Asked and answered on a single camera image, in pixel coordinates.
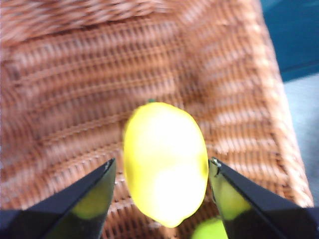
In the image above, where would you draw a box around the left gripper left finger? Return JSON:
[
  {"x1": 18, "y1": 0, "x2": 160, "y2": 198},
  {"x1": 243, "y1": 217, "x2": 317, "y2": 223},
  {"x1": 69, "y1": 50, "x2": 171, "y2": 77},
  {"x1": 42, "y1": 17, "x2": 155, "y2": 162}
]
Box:
[{"x1": 0, "y1": 157, "x2": 117, "y2": 239}]

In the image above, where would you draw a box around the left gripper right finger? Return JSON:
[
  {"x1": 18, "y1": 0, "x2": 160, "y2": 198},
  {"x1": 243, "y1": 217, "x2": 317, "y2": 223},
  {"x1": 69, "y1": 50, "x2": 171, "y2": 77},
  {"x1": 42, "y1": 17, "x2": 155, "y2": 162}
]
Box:
[{"x1": 208, "y1": 156, "x2": 319, "y2": 239}]

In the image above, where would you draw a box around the yellow lemon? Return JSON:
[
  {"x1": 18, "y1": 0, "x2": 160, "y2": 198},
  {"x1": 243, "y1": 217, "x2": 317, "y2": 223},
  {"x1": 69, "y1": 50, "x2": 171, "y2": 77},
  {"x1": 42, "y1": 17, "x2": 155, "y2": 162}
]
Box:
[{"x1": 123, "y1": 101, "x2": 209, "y2": 229}]

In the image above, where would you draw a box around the brown wicker basket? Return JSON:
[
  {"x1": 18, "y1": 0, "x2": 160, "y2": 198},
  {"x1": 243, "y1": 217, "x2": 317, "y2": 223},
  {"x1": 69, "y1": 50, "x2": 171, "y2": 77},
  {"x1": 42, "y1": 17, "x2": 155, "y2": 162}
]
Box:
[{"x1": 0, "y1": 0, "x2": 315, "y2": 239}]

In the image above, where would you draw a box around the green apple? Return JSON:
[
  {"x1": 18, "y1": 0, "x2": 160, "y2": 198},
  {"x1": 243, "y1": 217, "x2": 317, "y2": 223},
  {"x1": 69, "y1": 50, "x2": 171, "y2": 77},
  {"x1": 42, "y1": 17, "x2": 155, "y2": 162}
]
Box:
[{"x1": 191, "y1": 217, "x2": 229, "y2": 239}]

